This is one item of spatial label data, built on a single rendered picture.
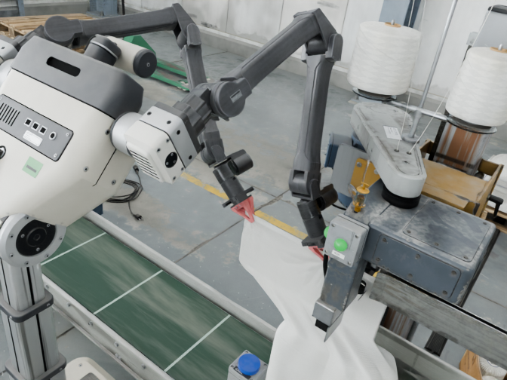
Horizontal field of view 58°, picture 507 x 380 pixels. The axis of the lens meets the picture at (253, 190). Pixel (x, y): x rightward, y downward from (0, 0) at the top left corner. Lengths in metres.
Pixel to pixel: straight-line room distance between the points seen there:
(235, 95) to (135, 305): 1.30
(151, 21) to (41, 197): 0.70
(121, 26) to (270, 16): 5.90
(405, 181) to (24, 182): 0.83
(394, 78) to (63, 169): 0.81
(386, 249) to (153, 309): 1.28
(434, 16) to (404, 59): 5.05
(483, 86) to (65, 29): 1.08
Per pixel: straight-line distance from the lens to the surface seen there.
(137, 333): 2.00
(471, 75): 1.18
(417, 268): 1.05
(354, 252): 1.03
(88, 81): 1.08
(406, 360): 1.73
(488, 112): 1.19
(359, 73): 1.24
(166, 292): 2.17
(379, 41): 1.21
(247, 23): 7.58
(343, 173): 1.48
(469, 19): 6.19
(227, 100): 1.01
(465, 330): 1.29
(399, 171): 1.12
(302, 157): 1.25
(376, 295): 1.32
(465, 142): 1.44
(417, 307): 1.30
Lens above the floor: 1.87
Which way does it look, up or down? 30 degrees down
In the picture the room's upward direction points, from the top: 8 degrees clockwise
